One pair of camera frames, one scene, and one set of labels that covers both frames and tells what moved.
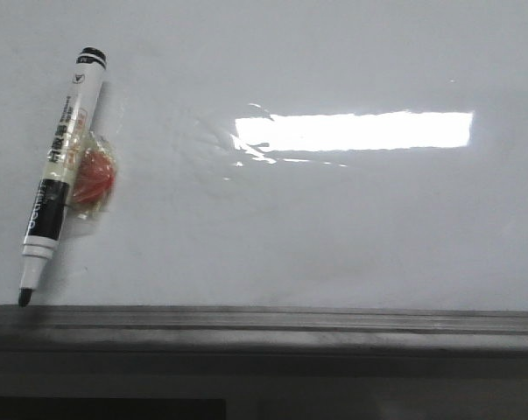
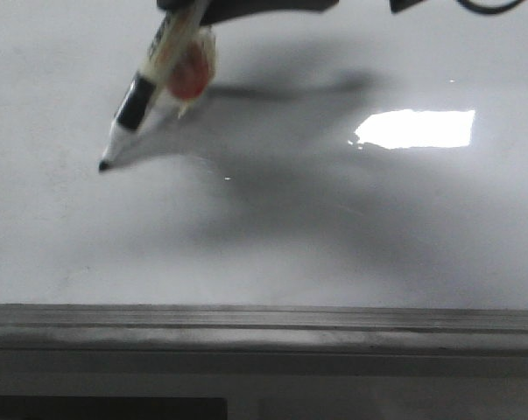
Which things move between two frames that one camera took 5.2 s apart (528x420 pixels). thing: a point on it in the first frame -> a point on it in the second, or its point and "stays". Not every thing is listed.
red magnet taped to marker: [94, 178] -> [191, 67]
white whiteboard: [382, 155] stays
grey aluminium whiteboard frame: [260, 333] stays
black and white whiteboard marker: [52, 191] -> [151, 78]
